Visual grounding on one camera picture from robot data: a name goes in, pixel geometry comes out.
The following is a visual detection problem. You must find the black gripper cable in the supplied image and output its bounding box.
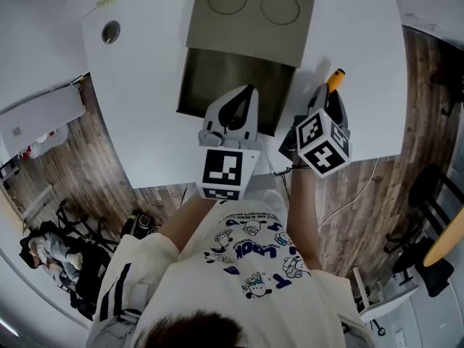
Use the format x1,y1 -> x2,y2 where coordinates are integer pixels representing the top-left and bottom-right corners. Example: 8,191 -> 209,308
270,164 -> 295,203

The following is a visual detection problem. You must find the long white cable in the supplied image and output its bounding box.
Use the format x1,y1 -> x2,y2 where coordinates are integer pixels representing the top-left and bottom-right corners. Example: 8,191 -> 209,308
318,157 -> 381,228

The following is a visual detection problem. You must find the person's right forearm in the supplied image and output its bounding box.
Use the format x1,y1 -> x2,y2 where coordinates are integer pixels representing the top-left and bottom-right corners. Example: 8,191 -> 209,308
289,165 -> 324,273

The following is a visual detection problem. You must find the white side table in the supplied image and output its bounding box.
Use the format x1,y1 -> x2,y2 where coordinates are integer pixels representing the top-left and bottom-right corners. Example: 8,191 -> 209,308
352,265 -> 422,326

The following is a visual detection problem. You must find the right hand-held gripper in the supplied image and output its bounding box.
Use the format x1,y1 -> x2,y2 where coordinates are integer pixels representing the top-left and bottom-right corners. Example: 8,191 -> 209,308
278,83 -> 353,179

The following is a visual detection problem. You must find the person's white printed t-shirt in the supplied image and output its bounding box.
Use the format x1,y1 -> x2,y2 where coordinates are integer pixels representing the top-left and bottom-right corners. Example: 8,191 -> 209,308
86,189 -> 377,348

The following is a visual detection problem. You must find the person's left forearm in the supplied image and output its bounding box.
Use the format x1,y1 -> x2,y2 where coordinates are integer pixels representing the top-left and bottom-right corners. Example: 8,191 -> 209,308
158,193 -> 221,257

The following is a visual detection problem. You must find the orange-handled screwdriver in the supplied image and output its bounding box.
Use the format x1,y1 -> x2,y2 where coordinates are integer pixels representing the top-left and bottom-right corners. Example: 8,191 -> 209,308
324,68 -> 347,94

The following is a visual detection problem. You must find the round desk cable grommet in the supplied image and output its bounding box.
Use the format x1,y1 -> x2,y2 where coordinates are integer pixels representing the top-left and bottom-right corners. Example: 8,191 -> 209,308
101,20 -> 122,46

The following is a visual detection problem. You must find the black office chair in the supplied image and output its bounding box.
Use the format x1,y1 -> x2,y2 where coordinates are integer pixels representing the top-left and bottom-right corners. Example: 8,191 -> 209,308
383,222 -> 455,298

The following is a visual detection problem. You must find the black folding stand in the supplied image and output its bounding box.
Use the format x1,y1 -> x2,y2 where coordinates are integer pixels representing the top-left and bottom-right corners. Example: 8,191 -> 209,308
53,199 -> 123,320

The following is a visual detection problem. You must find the black bag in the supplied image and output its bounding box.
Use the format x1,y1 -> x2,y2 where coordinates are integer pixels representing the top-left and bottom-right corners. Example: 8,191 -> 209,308
120,210 -> 161,241

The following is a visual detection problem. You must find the red-printed clear plastic bag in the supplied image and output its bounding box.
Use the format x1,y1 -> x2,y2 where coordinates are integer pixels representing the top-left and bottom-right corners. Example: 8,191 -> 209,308
20,124 -> 70,160

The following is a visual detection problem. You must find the light wooden frame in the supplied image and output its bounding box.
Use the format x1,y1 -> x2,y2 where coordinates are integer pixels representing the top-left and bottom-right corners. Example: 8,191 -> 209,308
0,182 -> 56,232

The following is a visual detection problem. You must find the round wooden table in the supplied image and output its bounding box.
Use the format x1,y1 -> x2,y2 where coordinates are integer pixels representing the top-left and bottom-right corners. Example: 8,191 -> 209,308
422,215 -> 464,268

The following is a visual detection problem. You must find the grey drawer box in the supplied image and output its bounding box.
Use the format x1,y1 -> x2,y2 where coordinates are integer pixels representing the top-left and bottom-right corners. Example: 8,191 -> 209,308
175,0 -> 317,138

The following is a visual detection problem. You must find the black stool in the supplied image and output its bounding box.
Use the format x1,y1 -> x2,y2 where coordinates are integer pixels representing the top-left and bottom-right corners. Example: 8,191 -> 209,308
408,162 -> 464,232

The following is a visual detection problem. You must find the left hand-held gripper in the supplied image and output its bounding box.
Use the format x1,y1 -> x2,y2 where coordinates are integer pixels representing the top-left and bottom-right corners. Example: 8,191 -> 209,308
196,84 -> 262,202

